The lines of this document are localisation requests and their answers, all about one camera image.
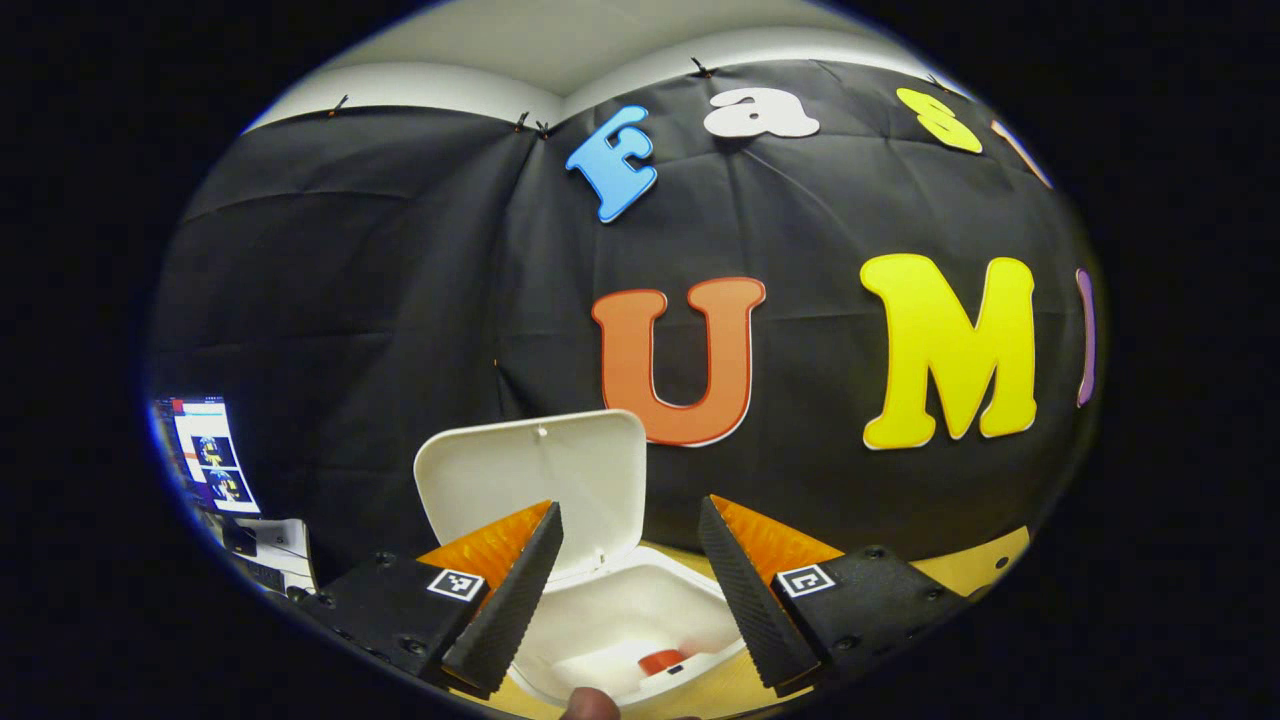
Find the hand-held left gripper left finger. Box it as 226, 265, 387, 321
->
290, 500, 564, 698

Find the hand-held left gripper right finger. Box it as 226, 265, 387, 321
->
698, 494, 966, 696

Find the white desktop garbage bin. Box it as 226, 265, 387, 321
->
413, 408, 751, 711

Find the white side desk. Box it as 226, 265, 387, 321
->
215, 515, 319, 596

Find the black backdrop cloth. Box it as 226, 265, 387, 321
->
148, 60, 1106, 591

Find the computer monitor screen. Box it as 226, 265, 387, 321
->
150, 395, 263, 516

